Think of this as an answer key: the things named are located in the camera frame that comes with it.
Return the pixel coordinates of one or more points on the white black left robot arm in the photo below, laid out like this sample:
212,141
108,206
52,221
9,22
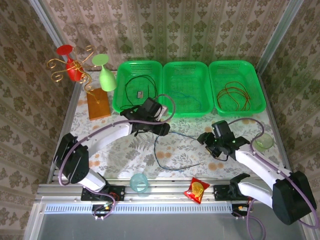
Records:
110,133

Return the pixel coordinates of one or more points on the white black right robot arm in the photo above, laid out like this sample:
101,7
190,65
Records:
260,165

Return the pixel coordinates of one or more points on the small blue white label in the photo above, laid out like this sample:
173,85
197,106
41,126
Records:
140,94

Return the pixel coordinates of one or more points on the green translucent cup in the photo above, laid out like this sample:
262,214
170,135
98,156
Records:
263,142

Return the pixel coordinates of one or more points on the green basket with label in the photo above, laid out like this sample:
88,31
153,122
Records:
120,82

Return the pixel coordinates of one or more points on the wooden base board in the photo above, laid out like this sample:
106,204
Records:
98,105

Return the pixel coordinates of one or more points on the floral tablecloth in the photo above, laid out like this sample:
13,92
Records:
120,160

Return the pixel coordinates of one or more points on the green plastic basket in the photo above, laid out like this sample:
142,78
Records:
235,72
185,77

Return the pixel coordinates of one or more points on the green plastic goblet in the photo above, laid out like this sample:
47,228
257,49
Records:
107,80

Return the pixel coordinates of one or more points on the red yellow snack packet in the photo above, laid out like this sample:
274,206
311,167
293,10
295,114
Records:
196,191

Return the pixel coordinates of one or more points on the teal translucent cup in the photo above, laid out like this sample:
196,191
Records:
138,183

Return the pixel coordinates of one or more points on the red plastic goblet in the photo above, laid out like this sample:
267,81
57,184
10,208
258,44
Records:
72,71

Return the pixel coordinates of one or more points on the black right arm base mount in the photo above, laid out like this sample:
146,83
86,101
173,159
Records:
221,192

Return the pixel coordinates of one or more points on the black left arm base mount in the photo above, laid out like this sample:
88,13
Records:
117,191

